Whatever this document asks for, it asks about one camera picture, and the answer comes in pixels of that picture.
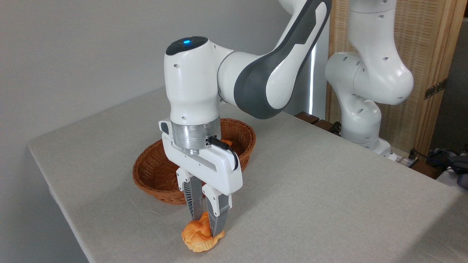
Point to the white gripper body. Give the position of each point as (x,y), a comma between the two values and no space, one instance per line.
(212,168)

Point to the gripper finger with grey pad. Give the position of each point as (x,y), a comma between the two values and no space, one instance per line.
(218,215)
(195,201)

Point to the round knotted bread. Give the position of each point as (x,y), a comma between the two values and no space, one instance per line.
(197,237)

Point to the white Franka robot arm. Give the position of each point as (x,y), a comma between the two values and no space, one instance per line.
(190,91)

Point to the long braided bread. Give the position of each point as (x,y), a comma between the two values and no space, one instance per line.
(226,142)

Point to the brown oval wicker basket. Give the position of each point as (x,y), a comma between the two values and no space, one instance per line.
(153,171)

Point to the grey tablecloth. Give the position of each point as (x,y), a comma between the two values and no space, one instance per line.
(329,201)

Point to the vertical white light strip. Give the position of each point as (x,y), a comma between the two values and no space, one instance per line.
(313,84)

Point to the white power strip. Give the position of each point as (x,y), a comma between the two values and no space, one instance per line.
(400,160)

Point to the black power plug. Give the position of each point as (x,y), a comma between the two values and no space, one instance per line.
(412,154)

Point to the dark metal screen hinge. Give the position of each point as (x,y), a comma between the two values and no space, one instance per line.
(435,89)

